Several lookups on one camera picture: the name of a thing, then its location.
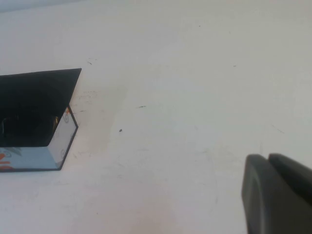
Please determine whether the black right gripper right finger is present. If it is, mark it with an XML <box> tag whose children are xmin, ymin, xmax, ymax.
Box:
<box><xmin>267</xmin><ymin>153</ymin><xmax>312</xmax><ymax>195</ymax></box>

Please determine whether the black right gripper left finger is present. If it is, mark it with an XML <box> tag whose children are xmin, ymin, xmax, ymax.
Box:
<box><xmin>241</xmin><ymin>154</ymin><xmax>312</xmax><ymax>234</ymax></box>

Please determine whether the black patterned glasses case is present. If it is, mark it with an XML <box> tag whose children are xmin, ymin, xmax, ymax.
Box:
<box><xmin>0</xmin><ymin>68</ymin><xmax>82</xmax><ymax>173</ymax></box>

